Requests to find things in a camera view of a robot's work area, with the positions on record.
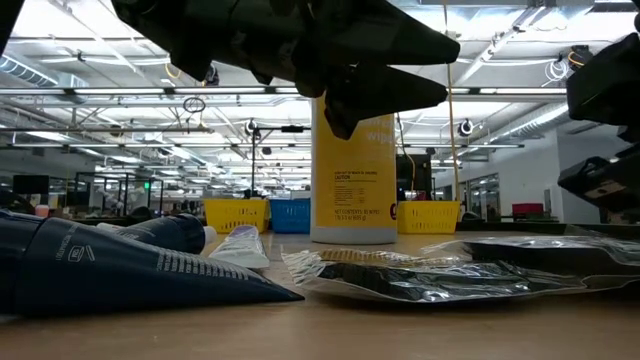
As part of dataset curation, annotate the navy tube with white logo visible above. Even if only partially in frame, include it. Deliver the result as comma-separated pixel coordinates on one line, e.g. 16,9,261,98
107,213,206,255

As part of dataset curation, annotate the yellow disinfecting wipes canister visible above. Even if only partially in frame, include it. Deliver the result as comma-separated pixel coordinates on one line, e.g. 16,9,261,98
309,92,400,245

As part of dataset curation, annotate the red box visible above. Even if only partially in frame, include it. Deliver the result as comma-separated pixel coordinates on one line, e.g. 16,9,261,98
511,202,545,217

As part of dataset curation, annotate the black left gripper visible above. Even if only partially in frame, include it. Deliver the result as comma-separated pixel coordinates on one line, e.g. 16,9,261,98
214,0,461,142

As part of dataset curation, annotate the black camera stand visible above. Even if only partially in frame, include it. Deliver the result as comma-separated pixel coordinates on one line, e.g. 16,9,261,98
249,124,305,200

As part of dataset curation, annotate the clear bag with black pad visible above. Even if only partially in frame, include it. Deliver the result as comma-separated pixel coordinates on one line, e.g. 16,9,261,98
422,234,640,279
281,247,640,305

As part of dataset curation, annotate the navy tube with text panel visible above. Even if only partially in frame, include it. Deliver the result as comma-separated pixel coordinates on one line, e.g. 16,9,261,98
0,209,305,317

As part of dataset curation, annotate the yellow plastic basket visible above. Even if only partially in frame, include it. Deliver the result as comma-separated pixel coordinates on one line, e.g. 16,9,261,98
396,200,462,235
203,198,271,234

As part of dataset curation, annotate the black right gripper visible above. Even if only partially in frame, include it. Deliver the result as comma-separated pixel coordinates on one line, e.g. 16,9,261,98
557,122,640,212

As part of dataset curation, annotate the small black monitor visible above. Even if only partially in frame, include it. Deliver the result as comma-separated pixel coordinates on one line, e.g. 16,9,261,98
12,174,51,195

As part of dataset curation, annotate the blue plastic basket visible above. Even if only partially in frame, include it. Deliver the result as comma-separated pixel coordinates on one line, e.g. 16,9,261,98
269,198,312,235

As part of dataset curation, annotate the black aluminium table frame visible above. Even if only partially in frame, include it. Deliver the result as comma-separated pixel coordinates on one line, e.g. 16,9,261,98
457,219,640,240

